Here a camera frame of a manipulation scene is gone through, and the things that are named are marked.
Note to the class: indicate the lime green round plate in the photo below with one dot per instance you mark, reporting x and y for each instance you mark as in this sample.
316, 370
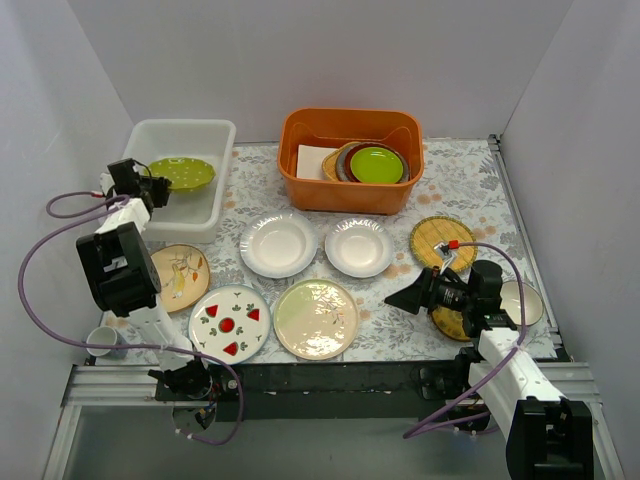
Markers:
376, 165

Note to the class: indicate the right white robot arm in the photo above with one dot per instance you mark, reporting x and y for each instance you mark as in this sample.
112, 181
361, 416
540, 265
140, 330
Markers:
548, 436

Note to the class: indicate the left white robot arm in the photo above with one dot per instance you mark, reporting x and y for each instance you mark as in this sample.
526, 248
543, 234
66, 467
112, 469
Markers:
123, 279

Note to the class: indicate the tan bird pattern plate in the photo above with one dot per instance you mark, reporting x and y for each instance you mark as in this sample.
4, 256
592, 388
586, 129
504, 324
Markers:
184, 275

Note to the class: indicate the green polka dot plate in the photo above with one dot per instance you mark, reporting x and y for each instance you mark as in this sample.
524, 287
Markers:
185, 174

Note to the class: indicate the pale green cream plate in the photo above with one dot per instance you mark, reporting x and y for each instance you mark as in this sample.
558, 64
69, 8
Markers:
316, 319

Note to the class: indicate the white ceramic cup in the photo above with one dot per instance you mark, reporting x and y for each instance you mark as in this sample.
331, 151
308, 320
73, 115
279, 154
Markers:
106, 335

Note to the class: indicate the small white paper plate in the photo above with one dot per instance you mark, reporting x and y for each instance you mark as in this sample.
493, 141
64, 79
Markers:
359, 247

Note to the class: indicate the white watermelon pattern plate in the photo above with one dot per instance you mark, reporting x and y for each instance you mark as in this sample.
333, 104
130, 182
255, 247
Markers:
230, 323

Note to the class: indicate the black aluminium base frame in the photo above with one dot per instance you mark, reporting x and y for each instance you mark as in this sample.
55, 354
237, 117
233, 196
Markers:
405, 389

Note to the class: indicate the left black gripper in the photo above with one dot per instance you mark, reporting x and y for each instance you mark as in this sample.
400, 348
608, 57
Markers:
157, 190

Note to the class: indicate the dark red plate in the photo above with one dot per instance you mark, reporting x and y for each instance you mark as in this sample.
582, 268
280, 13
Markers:
369, 144

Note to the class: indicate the yellow brown ornate plate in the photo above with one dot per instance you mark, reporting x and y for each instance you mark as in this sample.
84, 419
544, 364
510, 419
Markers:
449, 323

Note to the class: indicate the small woven bamboo tray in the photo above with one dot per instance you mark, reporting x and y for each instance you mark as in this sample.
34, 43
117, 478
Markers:
329, 163

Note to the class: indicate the orange plastic bin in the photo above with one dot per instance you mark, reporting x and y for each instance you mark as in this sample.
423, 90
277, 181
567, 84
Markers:
335, 127

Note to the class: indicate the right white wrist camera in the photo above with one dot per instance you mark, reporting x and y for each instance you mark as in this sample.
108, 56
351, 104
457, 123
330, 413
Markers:
447, 251

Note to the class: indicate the white bowl teal rim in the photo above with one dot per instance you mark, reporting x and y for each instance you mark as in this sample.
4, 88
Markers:
528, 307

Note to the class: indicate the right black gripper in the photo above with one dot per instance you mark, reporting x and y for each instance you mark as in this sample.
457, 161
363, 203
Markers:
426, 291

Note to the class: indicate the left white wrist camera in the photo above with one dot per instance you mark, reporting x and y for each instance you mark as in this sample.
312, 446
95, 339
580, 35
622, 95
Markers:
106, 184

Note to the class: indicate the round woven bamboo mat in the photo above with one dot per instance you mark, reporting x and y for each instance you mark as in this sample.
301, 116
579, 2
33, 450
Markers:
434, 230

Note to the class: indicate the large white paper plate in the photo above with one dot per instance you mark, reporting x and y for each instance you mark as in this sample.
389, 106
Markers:
278, 245

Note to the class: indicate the floral pattern table mat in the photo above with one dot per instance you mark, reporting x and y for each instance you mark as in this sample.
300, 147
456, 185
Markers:
461, 180

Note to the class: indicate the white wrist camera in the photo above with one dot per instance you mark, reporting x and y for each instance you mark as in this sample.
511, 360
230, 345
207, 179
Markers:
106, 184
447, 251

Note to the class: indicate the white plastic bin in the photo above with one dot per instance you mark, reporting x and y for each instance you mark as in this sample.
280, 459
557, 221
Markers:
191, 217

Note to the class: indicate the white paper sheet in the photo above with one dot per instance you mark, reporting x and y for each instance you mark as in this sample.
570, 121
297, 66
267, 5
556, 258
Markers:
310, 160

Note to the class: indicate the grey speckled plate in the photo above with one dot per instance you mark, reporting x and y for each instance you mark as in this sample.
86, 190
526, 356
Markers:
340, 166

